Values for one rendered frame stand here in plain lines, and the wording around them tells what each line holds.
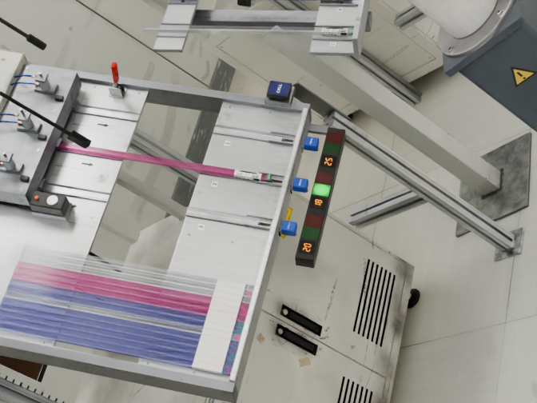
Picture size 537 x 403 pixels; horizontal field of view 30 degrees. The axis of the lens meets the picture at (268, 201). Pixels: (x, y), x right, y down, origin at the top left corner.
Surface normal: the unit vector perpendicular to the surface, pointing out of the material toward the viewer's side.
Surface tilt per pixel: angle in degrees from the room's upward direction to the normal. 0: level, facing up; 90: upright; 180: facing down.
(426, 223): 0
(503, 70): 90
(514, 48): 90
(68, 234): 48
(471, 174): 90
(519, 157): 0
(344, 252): 90
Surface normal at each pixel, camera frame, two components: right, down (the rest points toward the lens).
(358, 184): -0.76, -0.47
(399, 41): -0.23, 0.84
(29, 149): -0.07, -0.53
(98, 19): 0.59, -0.27
